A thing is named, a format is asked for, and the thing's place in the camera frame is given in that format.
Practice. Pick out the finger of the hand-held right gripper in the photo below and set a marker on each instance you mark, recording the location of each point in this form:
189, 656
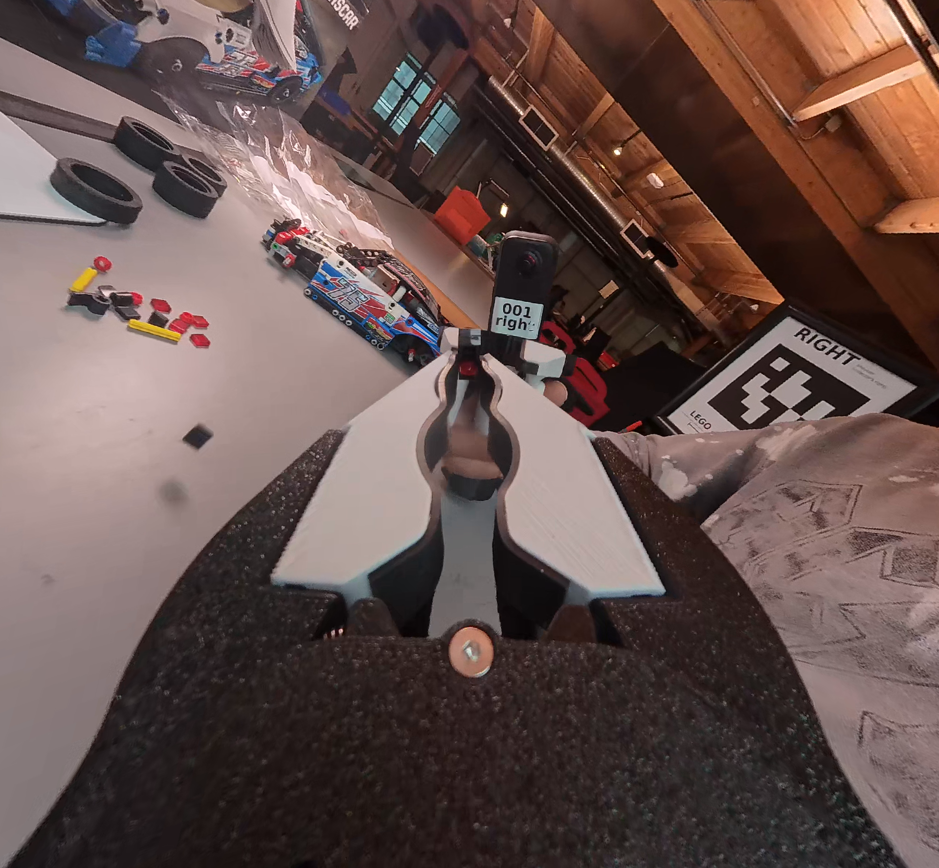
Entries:
543, 363
455, 343

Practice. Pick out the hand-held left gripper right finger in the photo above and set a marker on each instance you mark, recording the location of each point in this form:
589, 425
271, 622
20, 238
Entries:
579, 516

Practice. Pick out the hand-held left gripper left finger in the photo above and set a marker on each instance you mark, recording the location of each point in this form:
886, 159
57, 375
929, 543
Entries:
367, 516

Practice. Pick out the cluster of small toy bricks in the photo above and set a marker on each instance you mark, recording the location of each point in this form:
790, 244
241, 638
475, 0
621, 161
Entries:
154, 330

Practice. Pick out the person's right forearm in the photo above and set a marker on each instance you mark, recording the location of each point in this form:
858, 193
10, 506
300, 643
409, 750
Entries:
733, 449

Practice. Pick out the person's right hand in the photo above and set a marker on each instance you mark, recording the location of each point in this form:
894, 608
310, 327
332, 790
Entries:
469, 453

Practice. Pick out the red chair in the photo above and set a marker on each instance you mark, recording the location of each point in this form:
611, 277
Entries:
557, 332
590, 398

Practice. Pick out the teal box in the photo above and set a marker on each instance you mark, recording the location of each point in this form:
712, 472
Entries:
480, 245

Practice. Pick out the black round lamp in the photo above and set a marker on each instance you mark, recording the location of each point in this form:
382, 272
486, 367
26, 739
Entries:
662, 253

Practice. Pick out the dark grey toy cube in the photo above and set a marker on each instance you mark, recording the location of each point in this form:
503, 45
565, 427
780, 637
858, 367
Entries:
196, 436

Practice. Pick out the paned window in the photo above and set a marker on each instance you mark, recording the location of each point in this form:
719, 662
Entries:
411, 101

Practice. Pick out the clear plastic bag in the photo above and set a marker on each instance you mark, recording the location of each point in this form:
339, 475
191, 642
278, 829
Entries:
293, 171

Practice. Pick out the black framed marker board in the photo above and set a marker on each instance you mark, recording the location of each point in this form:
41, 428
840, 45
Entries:
792, 383

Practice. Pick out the black rubber toy tyre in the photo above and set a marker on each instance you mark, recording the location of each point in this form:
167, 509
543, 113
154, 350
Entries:
180, 196
213, 174
143, 145
95, 204

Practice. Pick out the racing car printed toy box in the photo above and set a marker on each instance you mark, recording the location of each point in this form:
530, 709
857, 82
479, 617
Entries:
330, 2

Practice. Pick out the white instruction sheet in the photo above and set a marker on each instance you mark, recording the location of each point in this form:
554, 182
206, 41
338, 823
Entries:
29, 178

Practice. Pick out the metal ventilation duct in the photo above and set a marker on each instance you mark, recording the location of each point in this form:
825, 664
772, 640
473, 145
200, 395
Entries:
587, 182

